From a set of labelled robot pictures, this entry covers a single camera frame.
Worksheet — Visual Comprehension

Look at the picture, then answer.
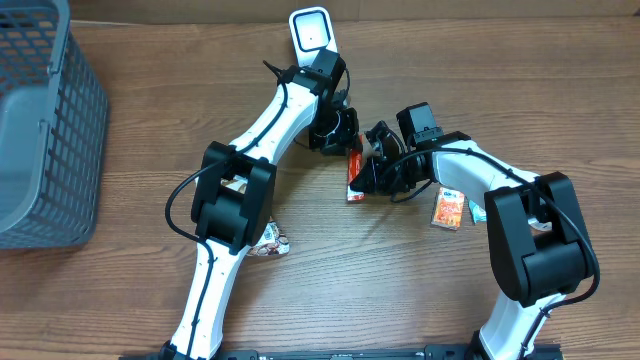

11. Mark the red snack bar wrapper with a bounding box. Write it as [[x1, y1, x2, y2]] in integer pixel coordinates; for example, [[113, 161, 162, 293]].
[[346, 149, 366, 203]]

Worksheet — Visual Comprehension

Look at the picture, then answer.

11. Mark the orange snack packet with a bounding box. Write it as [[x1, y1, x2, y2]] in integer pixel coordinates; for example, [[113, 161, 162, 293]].
[[431, 187, 465, 230]]

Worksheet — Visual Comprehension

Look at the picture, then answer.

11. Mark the teal tissue pack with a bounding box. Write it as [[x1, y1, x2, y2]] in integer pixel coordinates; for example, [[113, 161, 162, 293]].
[[468, 200, 487, 224]]

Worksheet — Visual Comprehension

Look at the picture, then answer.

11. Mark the brown nut snack pouch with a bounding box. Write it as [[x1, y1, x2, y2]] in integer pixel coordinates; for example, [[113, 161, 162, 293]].
[[221, 176, 290, 257]]

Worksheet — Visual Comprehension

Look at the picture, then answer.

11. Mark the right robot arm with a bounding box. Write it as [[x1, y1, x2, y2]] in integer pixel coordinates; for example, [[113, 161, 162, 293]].
[[350, 102, 601, 359]]

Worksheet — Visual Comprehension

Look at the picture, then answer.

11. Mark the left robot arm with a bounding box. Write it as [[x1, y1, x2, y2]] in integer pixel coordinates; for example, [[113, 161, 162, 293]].
[[158, 49, 359, 359]]

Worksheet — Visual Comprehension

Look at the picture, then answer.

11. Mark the white barcode scanner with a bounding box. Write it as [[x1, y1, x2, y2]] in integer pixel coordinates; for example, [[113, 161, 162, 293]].
[[288, 6, 338, 67]]

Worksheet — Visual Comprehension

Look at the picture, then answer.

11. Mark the grey plastic mesh basket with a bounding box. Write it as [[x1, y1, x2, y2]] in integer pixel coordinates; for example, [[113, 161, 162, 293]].
[[1, 0, 110, 250]]

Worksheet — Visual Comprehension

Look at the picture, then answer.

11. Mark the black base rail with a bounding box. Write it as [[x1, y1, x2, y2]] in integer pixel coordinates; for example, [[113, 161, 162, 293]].
[[119, 344, 564, 360]]

